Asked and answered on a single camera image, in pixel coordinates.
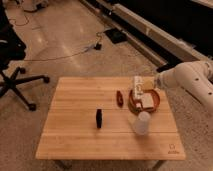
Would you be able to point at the black power adapter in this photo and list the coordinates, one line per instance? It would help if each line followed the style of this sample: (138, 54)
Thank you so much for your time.
(98, 46)

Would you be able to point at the black eraser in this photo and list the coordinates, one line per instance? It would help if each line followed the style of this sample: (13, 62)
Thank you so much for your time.
(99, 118)

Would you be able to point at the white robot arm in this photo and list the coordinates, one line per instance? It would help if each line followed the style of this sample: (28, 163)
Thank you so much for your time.
(194, 77)

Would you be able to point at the small brown ring object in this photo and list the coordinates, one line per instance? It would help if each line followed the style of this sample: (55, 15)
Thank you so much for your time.
(119, 99)

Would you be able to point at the white block on plate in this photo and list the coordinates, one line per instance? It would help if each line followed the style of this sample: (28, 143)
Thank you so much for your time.
(147, 101)

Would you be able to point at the black floor mat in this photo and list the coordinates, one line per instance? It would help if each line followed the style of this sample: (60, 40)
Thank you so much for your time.
(115, 35)

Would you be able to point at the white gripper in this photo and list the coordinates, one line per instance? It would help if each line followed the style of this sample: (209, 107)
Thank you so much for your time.
(140, 85)

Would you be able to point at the wooden table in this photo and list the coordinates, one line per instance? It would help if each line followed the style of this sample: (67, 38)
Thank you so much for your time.
(70, 130)

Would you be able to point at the black office chair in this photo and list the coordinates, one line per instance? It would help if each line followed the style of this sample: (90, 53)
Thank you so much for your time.
(12, 48)

